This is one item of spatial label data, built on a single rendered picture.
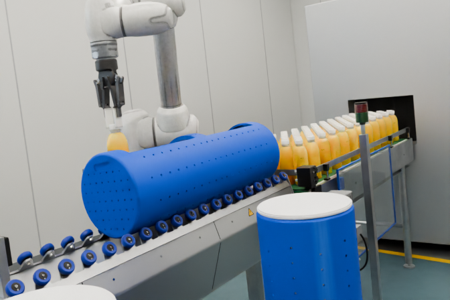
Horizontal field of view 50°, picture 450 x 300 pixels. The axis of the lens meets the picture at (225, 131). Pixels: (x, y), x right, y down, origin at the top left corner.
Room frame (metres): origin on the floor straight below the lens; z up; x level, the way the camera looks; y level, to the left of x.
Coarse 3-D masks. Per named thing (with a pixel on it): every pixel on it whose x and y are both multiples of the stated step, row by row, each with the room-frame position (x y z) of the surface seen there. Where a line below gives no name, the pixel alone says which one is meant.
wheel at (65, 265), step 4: (64, 260) 1.29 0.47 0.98; (68, 260) 1.30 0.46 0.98; (60, 264) 1.28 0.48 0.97; (64, 264) 1.28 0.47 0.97; (68, 264) 1.29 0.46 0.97; (72, 264) 1.30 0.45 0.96; (60, 268) 1.27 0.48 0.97; (64, 268) 1.28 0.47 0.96; (68, 268) 1.28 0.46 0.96; (72, 268) 1.29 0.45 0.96; (60, 272) 1.27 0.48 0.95; (64, 272) 1.27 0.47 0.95; (68, 272) 1.27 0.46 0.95; (72, 272) 1.29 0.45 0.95
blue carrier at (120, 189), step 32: (256, 128) 2.14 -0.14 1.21; (96, 160) 1.57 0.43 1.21; (128, 160) 1.52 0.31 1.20; (160, 160) 1.60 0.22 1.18; (192, 160) 1.71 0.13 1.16; (224, 160) 1.84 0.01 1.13; (256, 160) 2.01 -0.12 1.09; (96, 192) 1.58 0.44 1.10; (128, 192) 1.49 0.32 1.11; (160, 192) 1.54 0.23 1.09; (192, 192) 1.68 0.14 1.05; (224, 192) 1.88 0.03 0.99; (96, 224) 1.60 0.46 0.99; (128, 224) 1.50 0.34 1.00
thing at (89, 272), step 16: (256, 192) 2.06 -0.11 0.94; (272, 192) 2.13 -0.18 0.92; (224, 208) 1.86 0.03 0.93; (240, 208) 1.92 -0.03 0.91; (192, 224) 1.70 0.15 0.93; (144, 240) 1.52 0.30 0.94; (160, 240) 1.56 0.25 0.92; (112, 256) 1.41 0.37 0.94; (128, 256) 1.44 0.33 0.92; (80, 272) 1.32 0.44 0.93; (96, 272) 1.35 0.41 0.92
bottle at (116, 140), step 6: (114, 132) 1.67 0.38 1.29; (120, 132) 1.68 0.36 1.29; (108, 138) 1.66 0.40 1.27; (114, 138) 1.65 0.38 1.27; (120, 138) 1.66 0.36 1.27; (126, 138) 1.68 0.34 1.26; (108, 144) 1.66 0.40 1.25; (114, 144) 1.65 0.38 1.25; (120, 144) 1.65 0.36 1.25; (126, 144) 1.67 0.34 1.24; (108, 150) 1.66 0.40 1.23; (126, 150) 1.66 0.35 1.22
